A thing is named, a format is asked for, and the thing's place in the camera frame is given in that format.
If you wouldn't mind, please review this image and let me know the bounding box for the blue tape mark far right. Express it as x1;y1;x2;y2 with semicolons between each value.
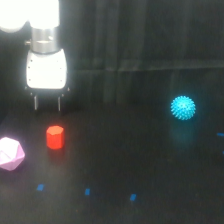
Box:
217;133;224;137

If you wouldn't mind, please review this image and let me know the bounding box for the blue tape mark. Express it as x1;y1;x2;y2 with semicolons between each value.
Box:
130;194;137;201
85;188;90;196
217;133;224;137
36;184;44;191

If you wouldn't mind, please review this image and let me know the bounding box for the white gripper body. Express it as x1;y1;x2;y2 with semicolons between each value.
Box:
26;49;68;96

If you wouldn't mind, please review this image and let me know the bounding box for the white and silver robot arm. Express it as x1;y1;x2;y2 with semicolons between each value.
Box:
0;0;68;111

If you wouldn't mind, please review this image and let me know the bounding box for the red octagonal block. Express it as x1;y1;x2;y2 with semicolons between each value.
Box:
46;126;65;150

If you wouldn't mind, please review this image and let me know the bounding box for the black backdrop curtain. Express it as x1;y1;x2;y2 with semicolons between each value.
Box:
0;0;224;110

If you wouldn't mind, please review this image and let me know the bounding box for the blue tape mark middle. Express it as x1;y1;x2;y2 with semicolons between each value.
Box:
85;188;90;196

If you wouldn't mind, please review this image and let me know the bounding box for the blue tape mark left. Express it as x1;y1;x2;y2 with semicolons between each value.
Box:
36;184;44;191

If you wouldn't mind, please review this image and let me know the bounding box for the pink polyhedron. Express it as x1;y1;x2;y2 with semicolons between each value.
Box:
0;137;25;171

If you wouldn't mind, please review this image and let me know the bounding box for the thin gripper finger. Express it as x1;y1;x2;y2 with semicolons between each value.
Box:
57;96;61;111
34;95;38;110

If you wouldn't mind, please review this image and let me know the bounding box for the blue spiky ball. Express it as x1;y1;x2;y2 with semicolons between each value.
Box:
170;96;196;121

